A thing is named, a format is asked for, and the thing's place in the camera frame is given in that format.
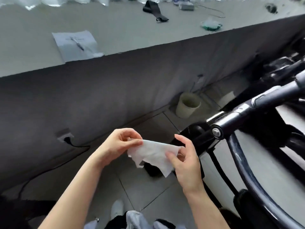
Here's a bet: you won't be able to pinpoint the person's right hand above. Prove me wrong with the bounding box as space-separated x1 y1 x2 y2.
165 134 206 196

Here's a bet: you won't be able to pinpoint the person's left hand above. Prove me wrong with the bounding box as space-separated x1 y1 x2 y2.
93 128 144 167

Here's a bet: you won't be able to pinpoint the white wet wipe sheet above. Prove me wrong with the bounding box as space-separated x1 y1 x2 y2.
127 139 184 178

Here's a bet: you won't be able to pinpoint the black elliptical machine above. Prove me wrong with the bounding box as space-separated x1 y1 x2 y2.
143 43 305 229

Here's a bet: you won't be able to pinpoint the white green wet wipes pack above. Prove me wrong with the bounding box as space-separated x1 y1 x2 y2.
200 17 223 31

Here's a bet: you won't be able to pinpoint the person's left forearm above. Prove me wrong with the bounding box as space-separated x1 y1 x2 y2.
38 152 120 229

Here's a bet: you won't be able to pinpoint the person's white shoe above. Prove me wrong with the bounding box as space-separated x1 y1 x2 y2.
111 199 125 220

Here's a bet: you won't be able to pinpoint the person's grey shirt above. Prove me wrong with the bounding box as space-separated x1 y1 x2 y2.
83 210 186 229

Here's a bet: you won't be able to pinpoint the person's black trousers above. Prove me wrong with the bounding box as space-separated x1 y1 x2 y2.
102 212 177 229

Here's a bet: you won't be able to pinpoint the white trash bin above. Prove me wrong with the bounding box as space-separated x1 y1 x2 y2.
175 92 202 119

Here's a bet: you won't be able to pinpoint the white flat paper sheet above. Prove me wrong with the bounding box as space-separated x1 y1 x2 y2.
52 30 105 63

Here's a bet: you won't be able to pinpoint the white curtain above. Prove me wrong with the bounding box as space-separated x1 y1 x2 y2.
0 0 268 10

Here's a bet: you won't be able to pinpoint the grey power box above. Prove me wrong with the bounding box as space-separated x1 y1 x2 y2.
179 1 195 11

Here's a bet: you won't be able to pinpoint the small dark object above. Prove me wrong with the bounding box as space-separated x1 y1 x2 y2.
265 3 278 14

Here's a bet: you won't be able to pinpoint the black socket cable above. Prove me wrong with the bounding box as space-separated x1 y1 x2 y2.
17 137 91 198

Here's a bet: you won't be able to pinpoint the white wall socket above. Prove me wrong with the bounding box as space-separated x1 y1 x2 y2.
194 75 206 91
57 129 75 144

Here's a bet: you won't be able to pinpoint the black fabric strap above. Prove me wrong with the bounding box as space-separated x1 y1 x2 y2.
142 0 169 23

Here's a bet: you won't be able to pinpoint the grey cable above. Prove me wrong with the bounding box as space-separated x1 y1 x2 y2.
193 3 227 19

